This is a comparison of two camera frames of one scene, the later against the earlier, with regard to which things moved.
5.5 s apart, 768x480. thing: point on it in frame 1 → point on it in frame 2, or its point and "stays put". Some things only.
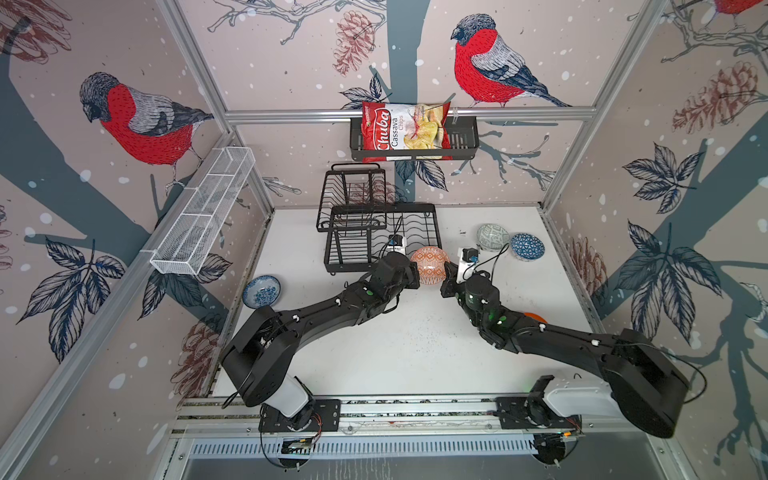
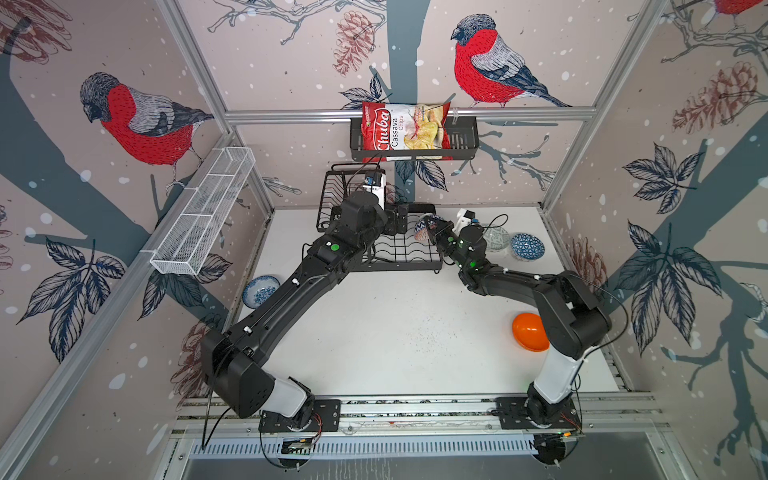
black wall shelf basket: [464, 143] stays put
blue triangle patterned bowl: [527, 247] stays put
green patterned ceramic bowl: [492, 237] stays put
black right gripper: [449, 282] → [440, 232]
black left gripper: [412, 271] → [385, 215]
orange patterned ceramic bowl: [431, 264] → [423, 224]
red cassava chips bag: [405, 126] stays put
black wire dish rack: [361, 228] stays put
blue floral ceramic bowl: [261, 291] stays put
